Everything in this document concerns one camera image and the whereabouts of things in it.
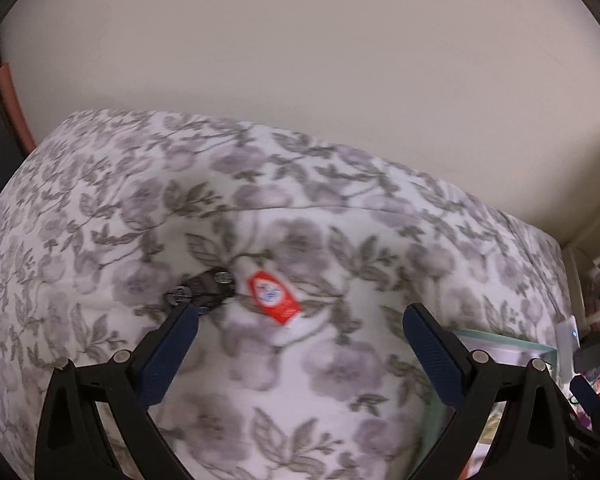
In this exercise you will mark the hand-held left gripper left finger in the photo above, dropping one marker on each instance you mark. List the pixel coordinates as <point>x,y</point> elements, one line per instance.
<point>167,355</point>

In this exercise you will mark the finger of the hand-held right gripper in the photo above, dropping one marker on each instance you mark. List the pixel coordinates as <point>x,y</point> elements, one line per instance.
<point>587,400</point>

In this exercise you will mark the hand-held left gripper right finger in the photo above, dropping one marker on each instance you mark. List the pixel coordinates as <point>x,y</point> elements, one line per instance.
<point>437,357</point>

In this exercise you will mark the green picture book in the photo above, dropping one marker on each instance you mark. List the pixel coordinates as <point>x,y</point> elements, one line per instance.
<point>510,347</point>

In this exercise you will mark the red white toothpaste tube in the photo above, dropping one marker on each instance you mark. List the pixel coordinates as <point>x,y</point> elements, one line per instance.
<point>272,297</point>

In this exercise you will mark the black charger plug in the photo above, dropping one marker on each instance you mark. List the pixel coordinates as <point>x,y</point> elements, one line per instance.
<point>587,357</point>

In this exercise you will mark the white power strip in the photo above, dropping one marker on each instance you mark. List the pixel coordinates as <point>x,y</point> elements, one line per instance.
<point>566,335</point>

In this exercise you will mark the white cut-out wooden shelf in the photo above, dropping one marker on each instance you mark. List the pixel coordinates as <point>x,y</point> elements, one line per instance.
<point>595,260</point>

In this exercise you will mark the grey floral blanket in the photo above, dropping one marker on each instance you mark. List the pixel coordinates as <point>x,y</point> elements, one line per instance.
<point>130,200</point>

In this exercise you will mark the red-brown door frame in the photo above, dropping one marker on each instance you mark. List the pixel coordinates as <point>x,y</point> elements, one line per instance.
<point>12,105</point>

